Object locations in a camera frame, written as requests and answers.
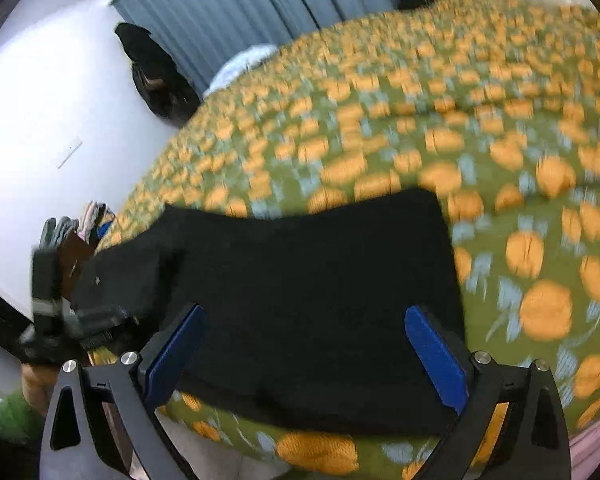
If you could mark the brown wooden cabinet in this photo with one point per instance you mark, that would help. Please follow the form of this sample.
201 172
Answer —
73 252

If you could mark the grey blue curtain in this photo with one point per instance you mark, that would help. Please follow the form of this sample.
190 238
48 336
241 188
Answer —
202 35

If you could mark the grey folded clothes stack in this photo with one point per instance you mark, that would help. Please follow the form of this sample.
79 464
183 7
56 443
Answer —
55 231

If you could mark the green sleeve forearm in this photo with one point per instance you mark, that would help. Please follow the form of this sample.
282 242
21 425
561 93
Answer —
19 422

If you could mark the white pillow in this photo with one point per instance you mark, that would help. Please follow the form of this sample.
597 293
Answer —
240 63

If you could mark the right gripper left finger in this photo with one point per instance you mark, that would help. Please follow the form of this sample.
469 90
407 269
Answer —
94 408

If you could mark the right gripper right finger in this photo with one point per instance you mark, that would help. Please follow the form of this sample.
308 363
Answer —
533 440

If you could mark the green orange floral bedspread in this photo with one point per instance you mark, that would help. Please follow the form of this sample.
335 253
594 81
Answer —
494 105

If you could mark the black bag by wall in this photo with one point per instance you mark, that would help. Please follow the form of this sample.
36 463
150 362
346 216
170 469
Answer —
166 92

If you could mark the black pants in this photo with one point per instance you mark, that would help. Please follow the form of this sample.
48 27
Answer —
304 314

